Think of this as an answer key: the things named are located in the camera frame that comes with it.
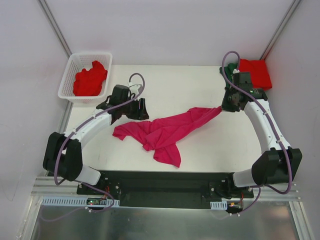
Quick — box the folded red t shirt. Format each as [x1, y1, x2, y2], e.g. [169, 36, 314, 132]
[239, 58, 273, 91]

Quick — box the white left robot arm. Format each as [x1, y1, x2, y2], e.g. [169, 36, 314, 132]
[43, 83, 149, 195]

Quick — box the left white cable duct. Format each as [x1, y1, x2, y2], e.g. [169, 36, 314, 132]
[42, 196, 120, 207]

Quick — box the white perforated plastic basket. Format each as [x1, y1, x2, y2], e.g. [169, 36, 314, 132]
[57, 51, 113, 106]

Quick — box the right aluminium rail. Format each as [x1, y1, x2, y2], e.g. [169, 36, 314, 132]
[252, 182, 301, 201]

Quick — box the right white cable duct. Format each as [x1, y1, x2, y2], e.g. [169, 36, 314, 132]
[210, 200, 228, 211]

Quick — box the pink t shirt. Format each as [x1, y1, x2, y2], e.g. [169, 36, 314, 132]
[112, 106, 222, 168]

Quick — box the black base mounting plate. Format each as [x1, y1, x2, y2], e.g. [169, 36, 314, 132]
[76, 170, 254, 209]

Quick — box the left aluminium frame post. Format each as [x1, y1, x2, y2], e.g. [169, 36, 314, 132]
[37, 0, 73, 58]

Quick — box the red t shirt in basket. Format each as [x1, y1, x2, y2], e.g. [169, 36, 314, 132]
[73, 60, 108, 97]

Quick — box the white cable duct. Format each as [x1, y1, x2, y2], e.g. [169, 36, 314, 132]
[42, 196, 120, 207]
[210, 200, 228, 211]

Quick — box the left aluminium rail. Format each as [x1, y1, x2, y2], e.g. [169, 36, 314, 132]
[31, 176, 78, 197]

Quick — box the aluminium rail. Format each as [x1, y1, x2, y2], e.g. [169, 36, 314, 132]
[252, 182, 301, 201]
[31, 176, 78, 197]

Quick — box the folded green t shirt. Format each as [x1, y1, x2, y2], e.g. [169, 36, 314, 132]
[219, 63, 239, 90]

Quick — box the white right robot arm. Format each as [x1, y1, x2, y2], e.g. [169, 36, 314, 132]
[221, 70, 303, 198]

